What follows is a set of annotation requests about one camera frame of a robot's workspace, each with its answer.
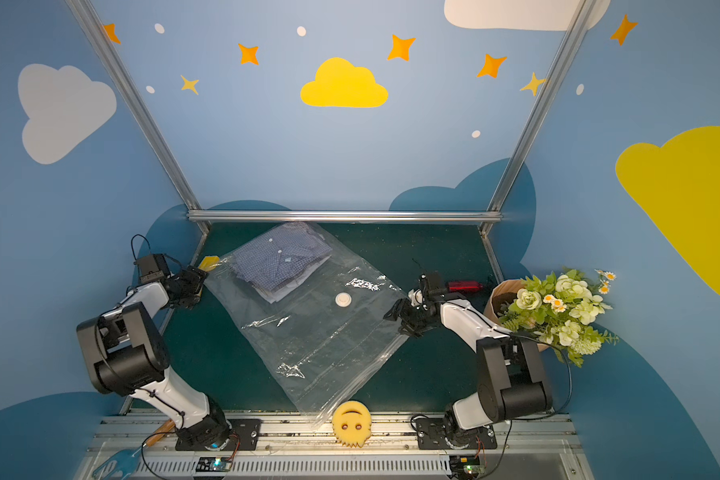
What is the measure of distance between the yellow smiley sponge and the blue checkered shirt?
0.43 meters

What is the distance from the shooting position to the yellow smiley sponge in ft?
2.40

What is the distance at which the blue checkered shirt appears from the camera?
1.01 meters
